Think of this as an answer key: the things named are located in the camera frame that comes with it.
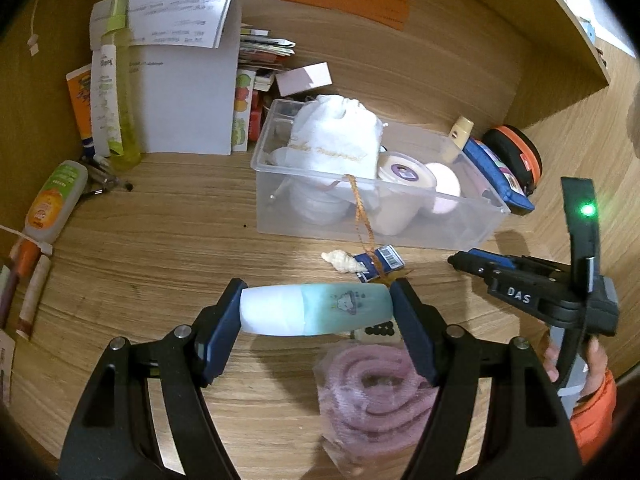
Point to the small seashell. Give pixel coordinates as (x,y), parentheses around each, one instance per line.
(343,262)

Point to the small pink white box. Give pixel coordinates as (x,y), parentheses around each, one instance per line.
(304,79)

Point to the white drawstring cloth pouch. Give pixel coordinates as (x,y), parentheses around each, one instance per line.
(332,139)

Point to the blue staples box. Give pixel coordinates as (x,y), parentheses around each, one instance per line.
(384,261)

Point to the right hand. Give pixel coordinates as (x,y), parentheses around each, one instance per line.
(595,357)

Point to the cream small bottle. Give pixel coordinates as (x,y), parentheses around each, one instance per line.
(460,132)

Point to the black orange round case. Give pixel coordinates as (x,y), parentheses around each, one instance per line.
(518,153)

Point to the blue patchwork pouch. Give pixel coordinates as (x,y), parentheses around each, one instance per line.
(499,176)

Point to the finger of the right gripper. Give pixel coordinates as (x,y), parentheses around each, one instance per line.
(498,260)
(464,262)

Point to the white lip balm stick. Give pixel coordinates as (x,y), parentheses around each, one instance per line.
(32,297)

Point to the black binder clips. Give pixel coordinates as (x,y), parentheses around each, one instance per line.
(102,178)

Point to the orange marker pen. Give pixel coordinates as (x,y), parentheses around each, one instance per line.
(23,262)

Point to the white paper sheets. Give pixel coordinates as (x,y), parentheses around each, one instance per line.
(183,61)

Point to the white lidded cup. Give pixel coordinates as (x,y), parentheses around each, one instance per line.
(403,184)

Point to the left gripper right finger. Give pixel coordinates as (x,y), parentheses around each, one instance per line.
(496,414)

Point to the orange green lotion tube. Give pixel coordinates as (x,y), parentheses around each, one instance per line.
(55,201)

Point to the green spray bottle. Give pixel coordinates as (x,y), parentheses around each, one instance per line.
(111,114)

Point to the clear plastic storage bin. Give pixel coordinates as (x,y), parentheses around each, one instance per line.
(286,205)

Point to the mint green tube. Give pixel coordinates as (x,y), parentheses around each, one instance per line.
(314,309)

